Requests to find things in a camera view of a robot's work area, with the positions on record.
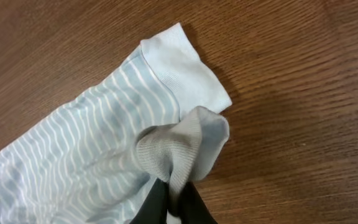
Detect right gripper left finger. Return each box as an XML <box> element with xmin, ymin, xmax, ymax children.
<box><xmin>130</xmin><ymin>179</ymin><xmax>168</xmax><ymax>224</ymax></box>

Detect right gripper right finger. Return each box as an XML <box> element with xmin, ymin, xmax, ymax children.
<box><xmin>177</xmin><ymin>182</ymin><xmax>218</xmax><ymax>224</ymax></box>

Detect light blue striped baby pants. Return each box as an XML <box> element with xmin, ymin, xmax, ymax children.
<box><xmin>0</xmin><ymin>24</ymin><xmax>232</xmax><ymax>223</ymax></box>

